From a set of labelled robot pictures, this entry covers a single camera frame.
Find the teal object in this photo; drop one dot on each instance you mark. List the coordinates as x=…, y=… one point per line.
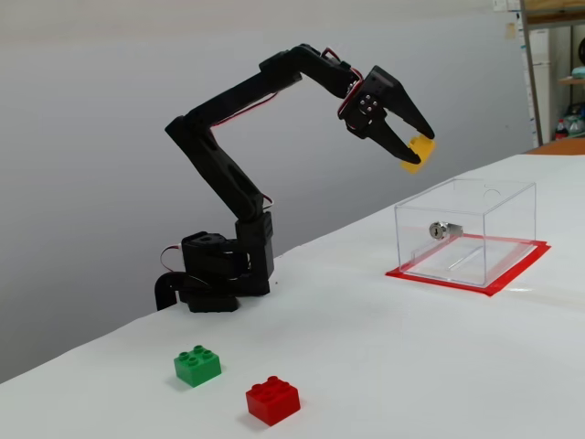
x=579, y=72

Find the clear plastic bottle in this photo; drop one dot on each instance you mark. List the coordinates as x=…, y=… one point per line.
x=576, y=125

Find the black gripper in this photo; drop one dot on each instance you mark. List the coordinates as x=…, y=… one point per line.
x=383, y=92

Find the red lego brick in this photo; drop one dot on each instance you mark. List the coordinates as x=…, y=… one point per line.
x=273, y=402

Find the white cabinet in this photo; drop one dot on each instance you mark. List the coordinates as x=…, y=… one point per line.
x=540, y=68

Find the orange table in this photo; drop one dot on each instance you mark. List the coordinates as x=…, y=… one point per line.
x=562, y=146

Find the green lego brick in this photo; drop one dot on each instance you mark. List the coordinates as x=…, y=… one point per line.
x=197, y=366

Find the beige paper label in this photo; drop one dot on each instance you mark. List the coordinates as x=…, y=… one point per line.
x=510, y=31

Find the red cola bottle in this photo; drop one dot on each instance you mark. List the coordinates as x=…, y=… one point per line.
x=560, y=130

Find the red tape square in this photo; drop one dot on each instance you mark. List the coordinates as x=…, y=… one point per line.
x=516, y=274

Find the transparent acrylic box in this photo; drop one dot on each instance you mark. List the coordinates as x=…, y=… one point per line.
x=466, y=233

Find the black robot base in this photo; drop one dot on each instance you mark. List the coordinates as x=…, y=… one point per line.
x=215, y=274

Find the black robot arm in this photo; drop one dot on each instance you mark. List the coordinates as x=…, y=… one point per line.
x=215, y=151

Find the silver box lock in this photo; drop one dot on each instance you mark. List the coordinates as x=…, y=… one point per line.
x=443, y=230

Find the yellow lego brick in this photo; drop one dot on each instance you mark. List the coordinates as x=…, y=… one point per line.
x=418, y=157

